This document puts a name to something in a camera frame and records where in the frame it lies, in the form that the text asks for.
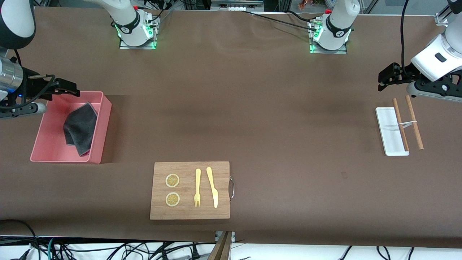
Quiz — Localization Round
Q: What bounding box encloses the pink cloth with grey back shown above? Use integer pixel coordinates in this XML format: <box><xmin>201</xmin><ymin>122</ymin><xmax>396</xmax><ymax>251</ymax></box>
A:
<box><xmin>63</xmin><ymin>102</ymin><xmax>99</xmax><ymax>157</ymax></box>

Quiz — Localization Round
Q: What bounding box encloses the brown wooden rod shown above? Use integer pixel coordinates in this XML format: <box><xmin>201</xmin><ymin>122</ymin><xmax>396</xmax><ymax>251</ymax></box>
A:
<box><xmin>392</xmin><ymin>98</ymin><xmax>410</xmax><ymax>152</ymax></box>
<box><xmin>405</xmin><ymin>95</ymin><xmax>424</xmax><ymax>150</ymax></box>

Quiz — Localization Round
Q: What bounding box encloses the pink plastic bin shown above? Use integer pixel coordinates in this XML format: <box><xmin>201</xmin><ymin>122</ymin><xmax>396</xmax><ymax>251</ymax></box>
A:
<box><xmin>30</xmin><ymin>91</ymin><xmax>113</xmax><ymax>165</ymax></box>

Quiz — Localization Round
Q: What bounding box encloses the white rectangular tray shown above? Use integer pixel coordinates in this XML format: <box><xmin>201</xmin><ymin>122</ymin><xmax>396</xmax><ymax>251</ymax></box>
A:
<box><xmin>375</xmin><ymin>107</ymin><xmax>410</xmax><ymax>156</ymax></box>

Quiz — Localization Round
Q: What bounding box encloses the yellow plastic fork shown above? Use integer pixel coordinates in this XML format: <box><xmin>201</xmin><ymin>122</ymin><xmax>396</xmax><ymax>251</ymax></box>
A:
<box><xmin>194</xmin><ymin>169</ymin><xmax>202</xmax><ymax>208</ymax></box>

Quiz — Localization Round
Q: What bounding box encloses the wooden cutting board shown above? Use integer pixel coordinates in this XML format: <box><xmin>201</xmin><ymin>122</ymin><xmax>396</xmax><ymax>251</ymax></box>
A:
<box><xmin>150</xmin><ymin>161</ymin><xmax>231</xmax><ymax>220</ymax></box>

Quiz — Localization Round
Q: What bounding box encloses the grey equipment box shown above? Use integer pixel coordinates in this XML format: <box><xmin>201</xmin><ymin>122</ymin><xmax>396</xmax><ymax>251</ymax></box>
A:
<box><xmin>211</xmin><ymin>0</ymin><xmax>264</xmax><ymax>11</ymax></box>

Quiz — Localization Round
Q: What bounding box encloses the yellow plastic knife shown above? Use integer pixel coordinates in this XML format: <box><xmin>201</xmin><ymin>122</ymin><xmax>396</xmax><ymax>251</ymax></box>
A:
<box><xmin>206</xmin><ymin>166</ymin><xmax>219</xmax><ymax>209</ymax></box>

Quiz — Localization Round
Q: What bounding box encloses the wooden plank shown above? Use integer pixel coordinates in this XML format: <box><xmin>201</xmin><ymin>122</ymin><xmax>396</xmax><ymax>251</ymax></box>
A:
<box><xmin>208</xmin><ymin>231</ymin><xmax>233</xmax><ymax>260</ymax></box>

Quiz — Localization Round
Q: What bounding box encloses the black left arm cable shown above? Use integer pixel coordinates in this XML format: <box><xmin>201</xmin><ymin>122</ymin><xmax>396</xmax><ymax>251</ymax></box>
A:
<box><xmin>400</xmin><ymin>0</ymin><xmax>410</xmax><ymax>77</ymax></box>

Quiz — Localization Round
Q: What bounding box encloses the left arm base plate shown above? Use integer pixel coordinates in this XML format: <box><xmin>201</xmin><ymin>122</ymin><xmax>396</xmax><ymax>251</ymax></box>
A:
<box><xmin>309</xmin><ymin>40</ymin><xmax>348</xmax><ymax>55</ymax></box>

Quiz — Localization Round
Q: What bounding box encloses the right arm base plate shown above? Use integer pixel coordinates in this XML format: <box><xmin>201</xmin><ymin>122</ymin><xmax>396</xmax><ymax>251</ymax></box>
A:
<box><xmin>119</xmin><ymin>36</ymin><xmax>160</xmax><ymax>50</ymax></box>

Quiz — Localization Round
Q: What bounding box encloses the black cable on table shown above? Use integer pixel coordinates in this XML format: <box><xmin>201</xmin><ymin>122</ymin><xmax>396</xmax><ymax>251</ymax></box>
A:
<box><xmin>241</xmin><ymin>10</ymin><xmax>320</xmax><ymax>33</ymax></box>

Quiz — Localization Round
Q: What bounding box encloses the thick black cable loop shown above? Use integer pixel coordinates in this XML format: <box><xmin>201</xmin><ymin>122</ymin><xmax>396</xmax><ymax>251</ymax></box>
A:
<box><xmin>0</xmin><ymin>219</ymin><xmax>41</xmax><ymax>260</ymax></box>

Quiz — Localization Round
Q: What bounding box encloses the small metal bracket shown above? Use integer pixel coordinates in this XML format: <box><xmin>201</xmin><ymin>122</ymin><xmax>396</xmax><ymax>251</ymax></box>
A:
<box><xmin>215</xmin><ymin>231</ymin><xmax>236</xmax><ymax>243</ymax></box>

